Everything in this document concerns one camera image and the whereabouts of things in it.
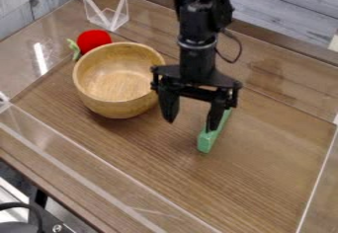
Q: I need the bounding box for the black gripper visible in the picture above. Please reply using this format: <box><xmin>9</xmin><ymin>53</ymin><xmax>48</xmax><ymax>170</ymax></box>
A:
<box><xmin>151</xmin><ymin>43</ymin><xmax>243</xmax><ymax>132</ymax></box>

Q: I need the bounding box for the green rectangular block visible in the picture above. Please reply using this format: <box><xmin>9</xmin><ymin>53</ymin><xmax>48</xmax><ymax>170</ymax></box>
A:
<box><xmin>196</xmin><ymin>110</ymin><xmax>233</xmax><ymax>154</ymax></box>

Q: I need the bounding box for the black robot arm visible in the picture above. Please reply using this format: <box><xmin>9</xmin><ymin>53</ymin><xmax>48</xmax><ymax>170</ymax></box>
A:
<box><xmin>151</xmin><ymin>0</ymin><xmax>242</xmax><ymax>131</ymax></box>

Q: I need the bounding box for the brown wooden bowl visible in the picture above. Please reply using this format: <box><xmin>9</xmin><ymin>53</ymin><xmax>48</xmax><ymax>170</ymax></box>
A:
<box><xmin>72</xmin><ymin>41</ymin><xmax>166</xmax><ymax>119</ymax></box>

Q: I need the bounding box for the red plush apple toy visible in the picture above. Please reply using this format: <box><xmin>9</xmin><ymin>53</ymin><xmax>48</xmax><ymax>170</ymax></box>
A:
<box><xmin>67</xmin><ymin>30</ymin><xmax>112</xmax><ymax>60</ymax></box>

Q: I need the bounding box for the clear acrylic table barrier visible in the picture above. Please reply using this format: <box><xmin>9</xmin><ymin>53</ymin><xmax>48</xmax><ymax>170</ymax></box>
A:
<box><xmin>0</xmin><ymin>92</ymin><xmax>220</xmax><ymax>233</ymax></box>

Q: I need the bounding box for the black metal table leg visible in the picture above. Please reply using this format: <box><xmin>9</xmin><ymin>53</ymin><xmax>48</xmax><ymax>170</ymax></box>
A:
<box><xmin>35</xmin><ymin>190</ymin><xmax>48</xmax><ymax>208</ymax></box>

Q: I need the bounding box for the clear acrylic corner bracket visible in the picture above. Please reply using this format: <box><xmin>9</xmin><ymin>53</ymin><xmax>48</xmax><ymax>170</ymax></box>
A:
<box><xmin>83</xmin><ymin>0</ymin><xmax>130</xmax><ymax>32</ymax></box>

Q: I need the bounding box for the black cable under table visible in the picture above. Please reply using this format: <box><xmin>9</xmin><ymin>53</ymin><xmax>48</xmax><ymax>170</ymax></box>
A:
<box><xmin>0</xmin><ymin>201</ymin><xmax>45</xmax><ymax>233</ymax></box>

